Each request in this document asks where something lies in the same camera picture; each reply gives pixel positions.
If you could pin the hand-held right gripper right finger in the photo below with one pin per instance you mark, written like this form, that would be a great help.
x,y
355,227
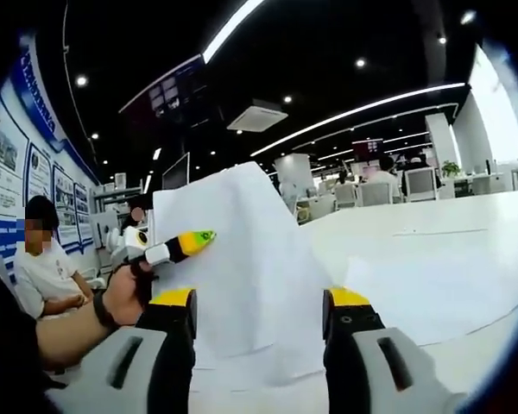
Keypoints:
x,y
345,358

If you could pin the white ceiling conduit pipe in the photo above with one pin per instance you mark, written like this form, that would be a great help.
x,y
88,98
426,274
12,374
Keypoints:
x,y
65,43

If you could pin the large bright window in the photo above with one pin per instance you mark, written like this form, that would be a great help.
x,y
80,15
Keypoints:
x,y
500,121

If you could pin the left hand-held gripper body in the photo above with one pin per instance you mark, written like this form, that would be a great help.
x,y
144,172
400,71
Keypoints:
x,y
127,246

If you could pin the black wristband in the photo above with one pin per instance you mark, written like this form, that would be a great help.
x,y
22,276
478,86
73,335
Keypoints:
x,y
103,312

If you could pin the ceiling air conditioner vent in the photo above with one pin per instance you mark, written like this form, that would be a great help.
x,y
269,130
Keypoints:
x,y
257,115

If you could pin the white cloth sheet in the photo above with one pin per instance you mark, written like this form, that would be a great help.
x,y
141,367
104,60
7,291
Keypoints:
x,y
241,215

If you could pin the group of white office chairs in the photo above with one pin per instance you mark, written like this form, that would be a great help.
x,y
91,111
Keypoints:
x,y
421,185

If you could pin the blue white wall poster board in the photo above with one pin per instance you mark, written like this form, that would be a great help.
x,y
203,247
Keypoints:
x,y
8,151

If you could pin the white desktop monitor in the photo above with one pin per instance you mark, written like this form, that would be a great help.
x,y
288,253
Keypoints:
x,y
175,172

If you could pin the person's left hand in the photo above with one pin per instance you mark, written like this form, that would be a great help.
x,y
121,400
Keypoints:
x,y
125,297

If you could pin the small hanging display screen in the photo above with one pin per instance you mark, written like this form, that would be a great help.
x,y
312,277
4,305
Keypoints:
x,y
368,149

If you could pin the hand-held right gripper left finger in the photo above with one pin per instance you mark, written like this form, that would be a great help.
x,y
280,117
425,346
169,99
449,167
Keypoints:
x,y
172,358

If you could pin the white storage shelf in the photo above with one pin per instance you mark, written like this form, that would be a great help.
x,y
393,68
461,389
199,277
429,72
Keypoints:
x,y
112,202

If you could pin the long ceiling light strip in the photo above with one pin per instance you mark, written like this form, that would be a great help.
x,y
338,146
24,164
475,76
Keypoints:
x,y
362,110
231,26

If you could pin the green potted plant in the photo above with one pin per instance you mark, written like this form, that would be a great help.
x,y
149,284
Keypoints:
x,y
451,169

